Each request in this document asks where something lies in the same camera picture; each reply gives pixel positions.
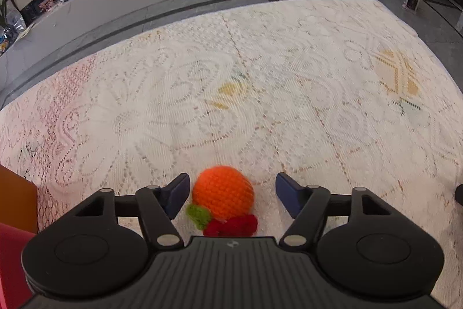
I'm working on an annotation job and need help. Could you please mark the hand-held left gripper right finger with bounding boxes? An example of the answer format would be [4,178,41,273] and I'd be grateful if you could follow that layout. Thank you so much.
[275,172,393,247]

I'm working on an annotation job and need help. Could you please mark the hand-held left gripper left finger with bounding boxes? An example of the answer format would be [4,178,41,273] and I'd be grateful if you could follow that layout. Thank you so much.
[74,173,191,248]

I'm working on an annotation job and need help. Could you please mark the orange crochet ball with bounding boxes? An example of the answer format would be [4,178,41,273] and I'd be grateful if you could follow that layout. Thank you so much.
[186,166,258,237]

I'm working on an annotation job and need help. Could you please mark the orange cardboard box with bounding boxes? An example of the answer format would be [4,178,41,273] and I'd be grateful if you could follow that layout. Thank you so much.
[0,164,38,234]

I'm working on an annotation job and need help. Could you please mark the white lace tablecloth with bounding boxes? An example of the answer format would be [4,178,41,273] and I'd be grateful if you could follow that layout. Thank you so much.
[0,0,463,309]

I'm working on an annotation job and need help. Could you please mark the red transparent storage box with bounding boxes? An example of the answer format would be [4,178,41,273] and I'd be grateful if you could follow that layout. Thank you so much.
[0,222,37,309]

